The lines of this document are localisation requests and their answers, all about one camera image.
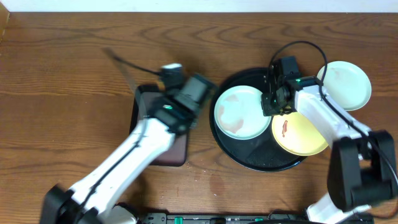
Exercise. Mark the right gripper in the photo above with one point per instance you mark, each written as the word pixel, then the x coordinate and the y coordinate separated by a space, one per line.
pixel 267 109

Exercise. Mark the light blue plate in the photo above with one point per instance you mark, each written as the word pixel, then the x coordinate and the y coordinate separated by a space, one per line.
pixel 238 113
pixel 348 85

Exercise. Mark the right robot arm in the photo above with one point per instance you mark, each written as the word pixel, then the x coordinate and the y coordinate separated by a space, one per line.
pixel 362 171

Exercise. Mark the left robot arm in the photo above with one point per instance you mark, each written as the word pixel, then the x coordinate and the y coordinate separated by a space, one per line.
pixel 91 199

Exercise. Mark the black rectangular tray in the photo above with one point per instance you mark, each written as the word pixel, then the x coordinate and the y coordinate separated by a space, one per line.
pixel 177 154

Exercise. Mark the black round serving tray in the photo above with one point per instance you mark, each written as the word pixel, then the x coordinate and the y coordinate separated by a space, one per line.
pixel 261 153

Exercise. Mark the yellow plate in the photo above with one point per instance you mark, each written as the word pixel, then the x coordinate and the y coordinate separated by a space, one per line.
pixel 297 135

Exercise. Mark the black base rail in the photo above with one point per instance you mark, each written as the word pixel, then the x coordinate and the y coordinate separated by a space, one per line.
pixel 277 216

